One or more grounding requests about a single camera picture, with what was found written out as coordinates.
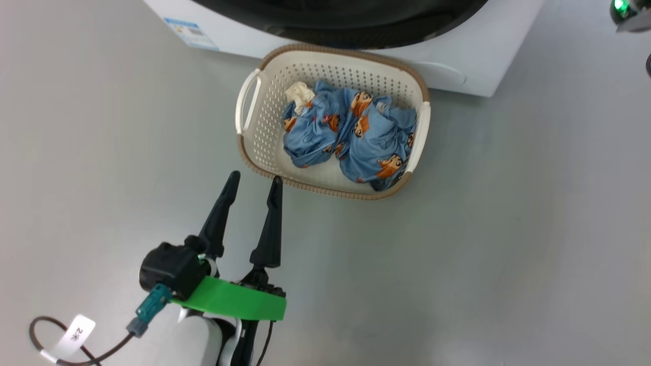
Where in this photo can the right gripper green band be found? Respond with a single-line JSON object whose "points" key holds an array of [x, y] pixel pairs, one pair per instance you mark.
{"points": [[638, 24]]}

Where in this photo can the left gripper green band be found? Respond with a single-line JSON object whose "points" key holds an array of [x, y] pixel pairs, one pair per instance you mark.
{"points": [[239, 302]]}

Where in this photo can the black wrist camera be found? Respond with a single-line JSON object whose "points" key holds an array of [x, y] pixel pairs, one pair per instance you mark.
{"points": [[621, 12], [168, 267]]}

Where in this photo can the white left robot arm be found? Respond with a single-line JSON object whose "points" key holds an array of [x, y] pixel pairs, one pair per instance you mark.
{"points": [[198, 340]]}

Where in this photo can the white front-load washing machine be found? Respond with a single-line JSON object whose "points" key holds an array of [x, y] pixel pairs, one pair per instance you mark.
{"points": [[457, 56]]}

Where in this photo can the small white cloth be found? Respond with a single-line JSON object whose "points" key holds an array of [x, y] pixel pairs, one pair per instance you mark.
{"points": [[300, 94]]}

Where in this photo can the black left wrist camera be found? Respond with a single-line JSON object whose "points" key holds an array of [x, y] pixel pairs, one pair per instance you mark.
{"points": [[168, 267]]}

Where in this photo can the cream perforated laundry basket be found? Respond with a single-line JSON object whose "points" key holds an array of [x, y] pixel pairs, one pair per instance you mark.
{"points": [[264, 137]]}

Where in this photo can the blue energy label sticker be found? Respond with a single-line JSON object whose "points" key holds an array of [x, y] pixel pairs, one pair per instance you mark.
{"points": [[190, 33]]}

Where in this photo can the blue cartoon print garment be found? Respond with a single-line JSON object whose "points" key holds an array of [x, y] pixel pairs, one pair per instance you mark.
{"points": [[376, 142], [310, 137]]}

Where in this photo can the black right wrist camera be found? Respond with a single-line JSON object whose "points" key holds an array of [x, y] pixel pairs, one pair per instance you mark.
{"points": [[621, 12]]}

